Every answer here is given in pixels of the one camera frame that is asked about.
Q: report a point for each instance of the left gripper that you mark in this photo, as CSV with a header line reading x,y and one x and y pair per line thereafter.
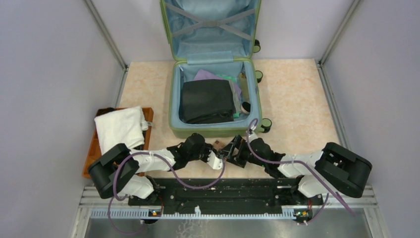
x,y
208,148

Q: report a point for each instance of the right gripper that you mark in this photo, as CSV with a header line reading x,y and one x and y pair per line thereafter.
x,y
236,159

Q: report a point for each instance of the eyeshadow palette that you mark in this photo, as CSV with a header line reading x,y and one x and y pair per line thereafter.
x,y
218,145

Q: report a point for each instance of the gold cap bottle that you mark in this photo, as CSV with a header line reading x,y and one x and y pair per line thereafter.
x,y
245,106

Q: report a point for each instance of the black garment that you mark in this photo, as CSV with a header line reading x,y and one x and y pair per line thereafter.
x,y
206,101

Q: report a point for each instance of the green white tie-dye garment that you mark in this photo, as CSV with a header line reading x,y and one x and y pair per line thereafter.
x,y
236,93

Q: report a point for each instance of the purple t-shirt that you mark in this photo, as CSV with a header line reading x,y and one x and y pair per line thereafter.
x,y
204,74

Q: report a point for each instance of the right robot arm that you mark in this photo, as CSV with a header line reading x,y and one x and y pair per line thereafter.
x,y
331,169

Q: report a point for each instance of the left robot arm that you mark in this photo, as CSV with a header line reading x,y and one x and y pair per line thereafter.
x,y
115,173

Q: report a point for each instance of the green suitcase blue lining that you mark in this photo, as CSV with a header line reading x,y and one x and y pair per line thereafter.
x,y
217,36

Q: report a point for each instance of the white fluffy towel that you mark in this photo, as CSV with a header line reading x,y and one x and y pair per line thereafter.
x,y
121,126

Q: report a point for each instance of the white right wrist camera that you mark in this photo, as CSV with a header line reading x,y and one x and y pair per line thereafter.
x,y
251,136

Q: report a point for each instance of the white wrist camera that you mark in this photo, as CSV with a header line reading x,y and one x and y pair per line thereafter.
x,y
215,162
251,136

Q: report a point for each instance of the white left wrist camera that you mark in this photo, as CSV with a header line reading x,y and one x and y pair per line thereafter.
x,y
215,162

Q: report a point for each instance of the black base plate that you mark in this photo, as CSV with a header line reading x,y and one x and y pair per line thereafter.
x,y
237,196

